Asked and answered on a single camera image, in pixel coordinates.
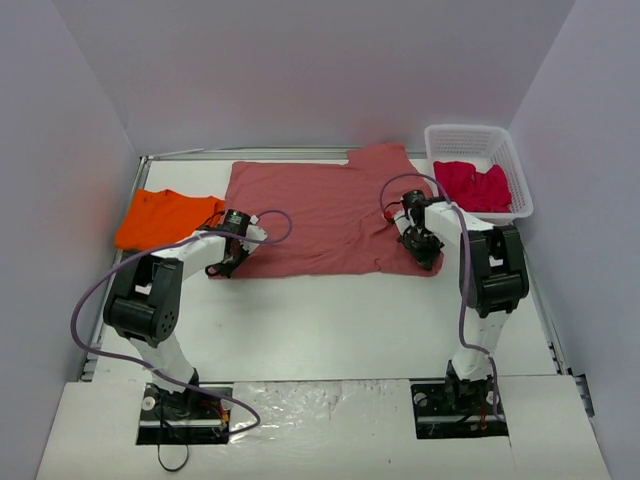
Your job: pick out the pink t shirt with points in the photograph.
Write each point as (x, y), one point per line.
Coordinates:
(327, 217)

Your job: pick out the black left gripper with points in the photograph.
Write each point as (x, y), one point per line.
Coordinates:
(228, 260)

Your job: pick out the orange folded t shirt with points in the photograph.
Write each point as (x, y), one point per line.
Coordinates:
(165, 217)

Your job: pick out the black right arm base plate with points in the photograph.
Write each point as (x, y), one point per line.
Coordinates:
(438, 417)

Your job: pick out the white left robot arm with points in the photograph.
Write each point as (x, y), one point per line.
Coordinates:
(144, 300)

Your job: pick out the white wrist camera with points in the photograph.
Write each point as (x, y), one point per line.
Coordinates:
(399, 219)
(255, 234)

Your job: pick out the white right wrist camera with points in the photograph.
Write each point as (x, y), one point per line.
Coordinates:
(399, 219)

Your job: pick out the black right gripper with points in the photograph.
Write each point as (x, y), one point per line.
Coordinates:
(421, 241)

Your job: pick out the magenta t shirt in basket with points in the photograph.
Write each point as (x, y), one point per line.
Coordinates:
(472, 190)

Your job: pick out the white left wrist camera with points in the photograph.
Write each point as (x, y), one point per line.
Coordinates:
(255, 234)

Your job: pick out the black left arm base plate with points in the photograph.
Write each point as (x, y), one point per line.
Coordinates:
(189, 418)

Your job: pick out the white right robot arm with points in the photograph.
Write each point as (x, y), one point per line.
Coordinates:
(493, 279)

